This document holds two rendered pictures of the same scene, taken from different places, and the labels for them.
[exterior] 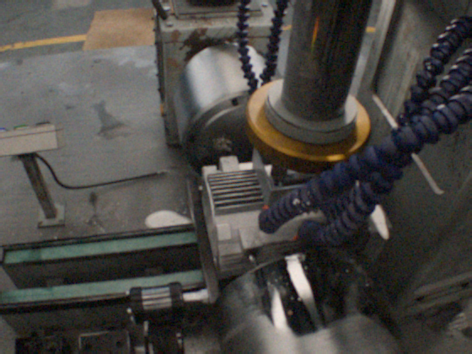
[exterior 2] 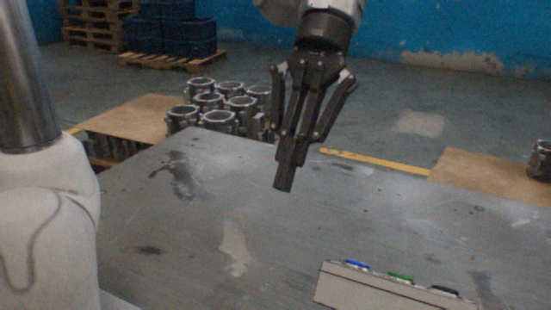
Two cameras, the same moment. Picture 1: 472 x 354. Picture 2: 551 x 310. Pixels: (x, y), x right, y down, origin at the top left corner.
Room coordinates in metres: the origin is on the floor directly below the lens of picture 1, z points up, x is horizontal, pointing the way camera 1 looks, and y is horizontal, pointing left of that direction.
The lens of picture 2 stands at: (0.20, 0.29, 1.41)
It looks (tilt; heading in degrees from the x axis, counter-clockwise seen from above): 27 degrees down; 41
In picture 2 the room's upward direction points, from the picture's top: straight up
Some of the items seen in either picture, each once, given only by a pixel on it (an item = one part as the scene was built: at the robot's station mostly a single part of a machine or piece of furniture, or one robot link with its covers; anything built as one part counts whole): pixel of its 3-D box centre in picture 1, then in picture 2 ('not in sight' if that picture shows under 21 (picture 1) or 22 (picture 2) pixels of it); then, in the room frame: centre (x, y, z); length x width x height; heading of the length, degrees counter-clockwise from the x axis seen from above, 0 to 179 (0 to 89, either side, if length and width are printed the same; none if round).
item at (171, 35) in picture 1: (209, 53); not in sight; (1.02, 0.09, 0.99); 0.35 x 0.31 x 0.37; 15
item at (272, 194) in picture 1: (295, 177); not in sight; (0.46, -0.10, 1.11); 0.12 x 0.11 x 0.07; 105
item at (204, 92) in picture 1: (230, 99); not in sight; (0.75, 0.02, 1.04); 0.37 x 0.25 x 0.25; 15
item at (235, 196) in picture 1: (265, 216); not in sight; (0.45, -0.06, 1.01); 0.20 x 0.19 x 0.19; 105
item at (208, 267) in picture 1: (201, 238); not in sight; (0.39, 0.04, 1.01); 0.26 x 0.04 x 0.03; 15
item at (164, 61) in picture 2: not in sight; (170, 32); (3.63, 5.12, 0.39); 1.20 x 0.80 x 0.79; 110
